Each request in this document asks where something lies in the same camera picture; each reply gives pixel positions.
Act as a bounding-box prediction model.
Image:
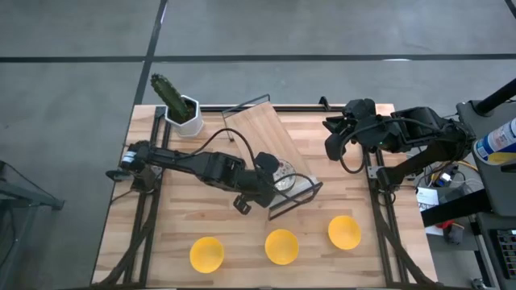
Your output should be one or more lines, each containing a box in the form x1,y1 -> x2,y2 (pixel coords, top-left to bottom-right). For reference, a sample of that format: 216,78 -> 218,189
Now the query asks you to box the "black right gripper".
322,98 -> 378,162

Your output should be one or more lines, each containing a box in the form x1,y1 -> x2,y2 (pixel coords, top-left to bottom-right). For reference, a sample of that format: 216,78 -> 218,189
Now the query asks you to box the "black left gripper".
233,151 -> 281,215

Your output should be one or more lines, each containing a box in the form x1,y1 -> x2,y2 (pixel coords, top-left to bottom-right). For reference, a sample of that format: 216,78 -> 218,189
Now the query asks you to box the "white dotted ceramic mini bowl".
273,159 -> 298,193

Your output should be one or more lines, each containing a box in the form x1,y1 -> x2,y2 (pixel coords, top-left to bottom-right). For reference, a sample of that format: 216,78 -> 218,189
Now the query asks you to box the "yellow plastic mini bowl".
327,214 -> 362,251
264,229 -> 300,266
189,236 -> 226,275

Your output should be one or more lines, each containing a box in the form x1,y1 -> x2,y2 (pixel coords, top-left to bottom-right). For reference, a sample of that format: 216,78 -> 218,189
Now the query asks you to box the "white hexagonal plant pot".
164,95 -> 205,137

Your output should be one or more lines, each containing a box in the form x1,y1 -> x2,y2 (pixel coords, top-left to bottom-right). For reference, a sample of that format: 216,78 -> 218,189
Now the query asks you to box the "white paper sheet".
417,187 -> 441,237

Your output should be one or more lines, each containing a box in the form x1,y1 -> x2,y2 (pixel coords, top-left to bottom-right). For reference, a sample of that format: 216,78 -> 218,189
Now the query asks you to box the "green cactus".
150,73 -> 194,122

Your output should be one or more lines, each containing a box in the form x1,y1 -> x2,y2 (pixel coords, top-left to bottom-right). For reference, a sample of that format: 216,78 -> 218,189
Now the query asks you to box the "black cart leg bar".
421,188 -> 491,227

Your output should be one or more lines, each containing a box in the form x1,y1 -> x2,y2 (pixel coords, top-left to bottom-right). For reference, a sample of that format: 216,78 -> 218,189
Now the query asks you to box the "black pole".
473,78 -> 516,116

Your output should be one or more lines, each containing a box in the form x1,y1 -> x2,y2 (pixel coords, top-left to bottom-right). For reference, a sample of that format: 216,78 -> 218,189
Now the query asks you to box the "white and blue spray can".
473,118 -> 516,166

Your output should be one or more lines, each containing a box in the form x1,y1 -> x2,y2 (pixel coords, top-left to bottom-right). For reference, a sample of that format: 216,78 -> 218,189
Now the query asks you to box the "grey cart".
456,98 -> 516,217

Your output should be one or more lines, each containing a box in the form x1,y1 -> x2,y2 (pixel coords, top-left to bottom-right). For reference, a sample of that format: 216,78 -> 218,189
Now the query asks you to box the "black control box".
475,213 -> 516,290

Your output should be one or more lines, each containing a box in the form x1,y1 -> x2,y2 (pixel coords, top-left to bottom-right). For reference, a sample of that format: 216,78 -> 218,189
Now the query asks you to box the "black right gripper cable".
339,120 -> 367,175

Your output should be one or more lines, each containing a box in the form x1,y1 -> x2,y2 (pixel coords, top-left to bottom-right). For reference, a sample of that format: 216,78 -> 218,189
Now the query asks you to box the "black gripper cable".
192,127 -> 260,170
339,120 -> 367,175

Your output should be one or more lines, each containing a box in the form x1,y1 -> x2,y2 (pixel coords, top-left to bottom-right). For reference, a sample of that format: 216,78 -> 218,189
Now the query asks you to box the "wooden shelf, black metal frame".
221,93 -> 323,221

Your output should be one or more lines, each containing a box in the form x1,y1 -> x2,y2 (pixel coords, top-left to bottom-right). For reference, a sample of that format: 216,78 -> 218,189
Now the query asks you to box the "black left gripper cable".
192,127 -> 260,170

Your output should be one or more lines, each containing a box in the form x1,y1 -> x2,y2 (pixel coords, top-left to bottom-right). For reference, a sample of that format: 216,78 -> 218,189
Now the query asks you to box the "yellow cable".
455,159 -> 479,172

